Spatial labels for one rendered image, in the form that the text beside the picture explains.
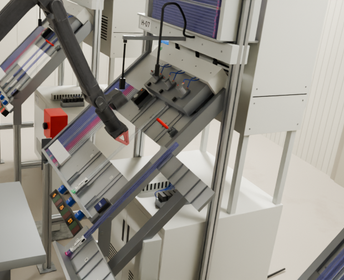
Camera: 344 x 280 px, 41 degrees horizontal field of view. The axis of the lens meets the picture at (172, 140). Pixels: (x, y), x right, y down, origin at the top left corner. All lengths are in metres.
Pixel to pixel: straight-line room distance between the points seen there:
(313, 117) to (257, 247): 2.36
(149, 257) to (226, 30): 0.83
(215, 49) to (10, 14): 0.74
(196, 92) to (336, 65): 2.62
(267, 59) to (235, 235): 0.81
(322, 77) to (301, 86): 2.34
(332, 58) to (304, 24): 2.36
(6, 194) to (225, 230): 0.99
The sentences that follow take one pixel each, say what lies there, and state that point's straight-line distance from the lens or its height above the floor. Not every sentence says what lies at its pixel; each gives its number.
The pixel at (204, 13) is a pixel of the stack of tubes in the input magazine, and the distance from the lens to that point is 1.79.
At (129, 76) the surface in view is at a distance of 2.28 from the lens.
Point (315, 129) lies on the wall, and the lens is 4.44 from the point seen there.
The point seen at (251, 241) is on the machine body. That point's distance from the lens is 2.25.
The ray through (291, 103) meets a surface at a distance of 2.02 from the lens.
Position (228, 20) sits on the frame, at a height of 1.46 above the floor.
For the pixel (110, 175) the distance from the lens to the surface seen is 1.83.
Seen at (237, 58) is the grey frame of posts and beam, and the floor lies 1.33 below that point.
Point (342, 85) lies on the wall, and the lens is 4.21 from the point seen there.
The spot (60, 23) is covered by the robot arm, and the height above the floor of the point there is 1.41.
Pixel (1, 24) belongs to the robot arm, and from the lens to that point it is 1.54.
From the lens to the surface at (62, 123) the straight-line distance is 2.63.
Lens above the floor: 1.63
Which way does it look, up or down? 21 degrees down
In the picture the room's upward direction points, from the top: 7 degrees clockwise
